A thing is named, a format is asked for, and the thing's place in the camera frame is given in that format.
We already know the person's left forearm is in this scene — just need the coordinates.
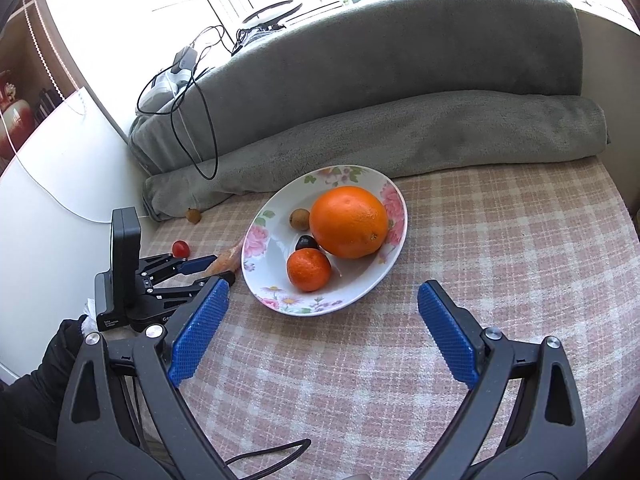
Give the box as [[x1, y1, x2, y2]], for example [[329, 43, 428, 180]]
[[0, 314, 88, 441]]

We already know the white board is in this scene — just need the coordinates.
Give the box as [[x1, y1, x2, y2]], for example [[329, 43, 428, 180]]
[[0, 87, 151, 381]]

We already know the ring light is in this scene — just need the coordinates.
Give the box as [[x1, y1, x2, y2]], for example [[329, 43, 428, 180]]
[[232, 1, 305, 56]]

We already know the thin white cable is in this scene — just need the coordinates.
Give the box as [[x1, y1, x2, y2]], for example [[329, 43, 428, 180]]
[[0, 112, 113, 223]]

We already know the dark grey folded blanket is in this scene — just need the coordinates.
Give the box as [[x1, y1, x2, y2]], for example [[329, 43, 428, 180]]
[[129, 0, 583, 176]]

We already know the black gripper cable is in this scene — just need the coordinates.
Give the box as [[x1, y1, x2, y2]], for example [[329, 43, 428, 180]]
[[222, 438, 312, 467]]

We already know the white bead curtain cord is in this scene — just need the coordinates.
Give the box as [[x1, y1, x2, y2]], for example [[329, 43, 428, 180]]
[[27, 0, 86, 116]]

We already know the red jar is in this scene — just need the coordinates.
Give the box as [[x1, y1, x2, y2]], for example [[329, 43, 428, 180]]
[[0, 70, 36, 161]]

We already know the orange carrot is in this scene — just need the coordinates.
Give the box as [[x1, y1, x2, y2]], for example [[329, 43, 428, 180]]
[[202, 242, 246, 278]]

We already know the brown wooden shelf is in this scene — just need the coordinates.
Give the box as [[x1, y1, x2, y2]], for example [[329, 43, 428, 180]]
[[0, 0, 66, 176]]

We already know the small mandarin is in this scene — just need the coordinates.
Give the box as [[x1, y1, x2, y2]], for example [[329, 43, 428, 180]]
[[286, 249, 332, 293]]

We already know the floral white plate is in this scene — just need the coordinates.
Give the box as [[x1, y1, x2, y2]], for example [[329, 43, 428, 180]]
[[241, 165, 408, 316]]

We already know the light grey rolled blanket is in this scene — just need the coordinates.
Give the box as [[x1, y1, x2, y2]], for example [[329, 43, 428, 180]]
[[142, 91, 611, 222]]

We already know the large orange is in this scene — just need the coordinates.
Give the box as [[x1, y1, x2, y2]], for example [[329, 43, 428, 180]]
[[309, 186, 389, 260]]

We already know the white power strip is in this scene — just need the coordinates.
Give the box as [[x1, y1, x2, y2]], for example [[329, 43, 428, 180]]
[[137, 70, 193, 113]]

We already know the pink plaid cloth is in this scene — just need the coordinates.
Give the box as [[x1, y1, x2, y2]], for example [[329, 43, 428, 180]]
[[100, 152, 640, 480]]

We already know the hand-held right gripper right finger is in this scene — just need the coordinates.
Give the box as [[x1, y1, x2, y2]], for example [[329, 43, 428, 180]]
[[417, 280, 588, 480]]

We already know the grey power adapter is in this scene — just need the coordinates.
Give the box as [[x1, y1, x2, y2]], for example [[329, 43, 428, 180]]
[[172, 46, 198, 73]]

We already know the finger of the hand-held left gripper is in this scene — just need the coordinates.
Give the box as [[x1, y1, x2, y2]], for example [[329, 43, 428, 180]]
[[135, 254, 218, 286], [150, 271, 237, 306]]

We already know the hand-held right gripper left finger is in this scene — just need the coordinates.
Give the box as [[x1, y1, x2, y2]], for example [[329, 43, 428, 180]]
[[56, 276, 236, 480]]

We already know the person's left hand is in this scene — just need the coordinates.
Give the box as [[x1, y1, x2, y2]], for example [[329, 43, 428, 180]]
[[80, 300, 101, 333]]

